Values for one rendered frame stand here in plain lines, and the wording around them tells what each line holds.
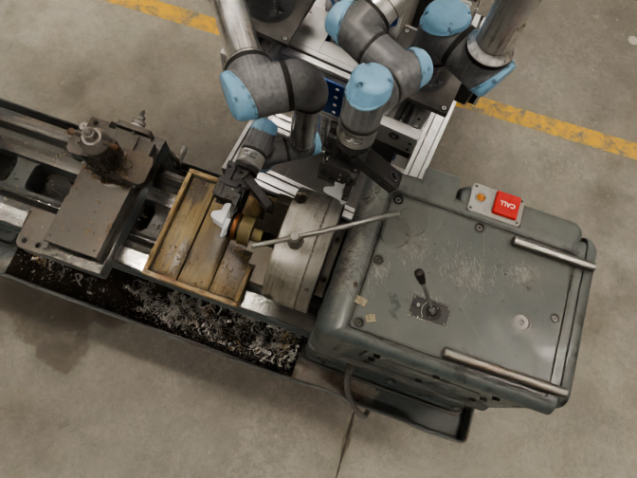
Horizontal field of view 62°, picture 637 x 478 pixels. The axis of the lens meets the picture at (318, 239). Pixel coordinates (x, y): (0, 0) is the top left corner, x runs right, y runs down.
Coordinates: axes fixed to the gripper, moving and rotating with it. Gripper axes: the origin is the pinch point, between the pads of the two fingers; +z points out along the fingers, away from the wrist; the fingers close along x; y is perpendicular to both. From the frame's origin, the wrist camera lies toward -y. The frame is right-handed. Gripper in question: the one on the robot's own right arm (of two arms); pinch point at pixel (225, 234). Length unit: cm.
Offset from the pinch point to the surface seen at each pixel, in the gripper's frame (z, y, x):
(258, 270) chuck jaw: 6.8, -12.2, 2.5
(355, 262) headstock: 0.0, -34.7, 16.9
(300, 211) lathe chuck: -7.7, -17.9, 15.0
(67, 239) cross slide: 14.4, 43.3, -11.1
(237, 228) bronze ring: -1.9, -2.9, 3.0
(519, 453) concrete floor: 19, -134, -108
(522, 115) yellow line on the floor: -147, -97, -108
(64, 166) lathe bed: -8, 61, -22
